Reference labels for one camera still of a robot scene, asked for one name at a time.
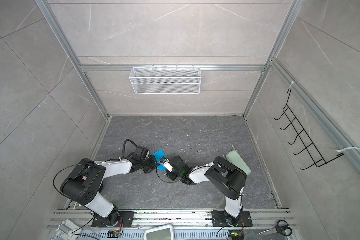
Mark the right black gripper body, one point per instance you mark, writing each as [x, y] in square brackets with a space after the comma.
[173, 175]

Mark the white display device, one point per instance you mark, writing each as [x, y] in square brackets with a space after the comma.
[164, 232]

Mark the blue square paper sheet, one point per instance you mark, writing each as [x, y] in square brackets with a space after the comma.
[159, 155]

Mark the small orange circuit board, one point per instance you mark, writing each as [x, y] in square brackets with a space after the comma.
[115, 234]

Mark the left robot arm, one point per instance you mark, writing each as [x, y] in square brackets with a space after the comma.
[83, 184]

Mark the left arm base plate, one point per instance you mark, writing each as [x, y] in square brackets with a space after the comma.
[123, 219]

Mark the black wire hook rack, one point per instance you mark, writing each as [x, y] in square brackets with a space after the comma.
[301, 134]

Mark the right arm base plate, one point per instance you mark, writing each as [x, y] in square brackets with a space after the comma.
[221, 218]

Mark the white wire mesh basket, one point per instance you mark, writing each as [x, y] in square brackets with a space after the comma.
[165, 80]

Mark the black handled scissors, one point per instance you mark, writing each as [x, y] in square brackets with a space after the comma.
[282, 227]

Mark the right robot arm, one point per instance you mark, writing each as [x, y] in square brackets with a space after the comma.
[228, 178]

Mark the white clamp device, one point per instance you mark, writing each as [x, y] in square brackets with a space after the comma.
[68, 230]

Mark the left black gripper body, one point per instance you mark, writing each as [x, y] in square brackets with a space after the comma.
[149, 164]

